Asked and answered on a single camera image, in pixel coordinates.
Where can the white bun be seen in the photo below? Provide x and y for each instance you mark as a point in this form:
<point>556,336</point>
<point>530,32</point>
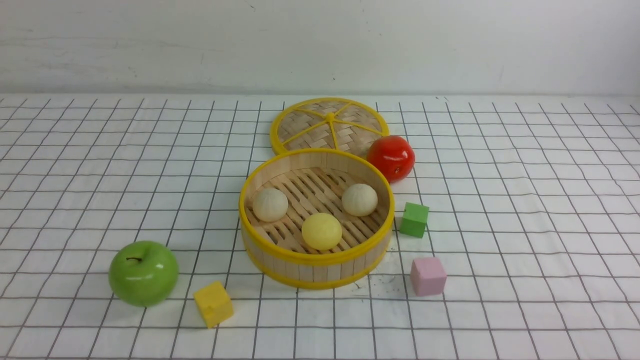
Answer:
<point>270,204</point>
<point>359,200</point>

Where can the yellow bun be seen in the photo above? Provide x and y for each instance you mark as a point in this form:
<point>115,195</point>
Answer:
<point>321,231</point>

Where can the bamboo steamer tray yellow rim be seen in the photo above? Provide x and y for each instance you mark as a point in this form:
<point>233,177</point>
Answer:
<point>314,180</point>

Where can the woven bamboo steamer lid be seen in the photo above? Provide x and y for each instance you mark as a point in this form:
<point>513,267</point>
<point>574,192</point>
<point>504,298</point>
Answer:
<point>329,122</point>

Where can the red tomato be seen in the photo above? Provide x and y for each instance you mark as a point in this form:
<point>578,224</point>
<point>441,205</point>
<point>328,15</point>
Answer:
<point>393,157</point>

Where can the green cube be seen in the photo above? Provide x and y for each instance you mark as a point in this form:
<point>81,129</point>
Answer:
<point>414,220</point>

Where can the pink cube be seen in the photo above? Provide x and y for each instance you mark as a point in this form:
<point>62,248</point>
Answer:
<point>428,276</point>

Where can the yellow cube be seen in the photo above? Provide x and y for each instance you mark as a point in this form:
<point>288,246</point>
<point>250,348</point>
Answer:
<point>214,304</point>

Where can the green apple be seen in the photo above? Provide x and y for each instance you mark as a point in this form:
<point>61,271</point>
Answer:
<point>143,273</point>

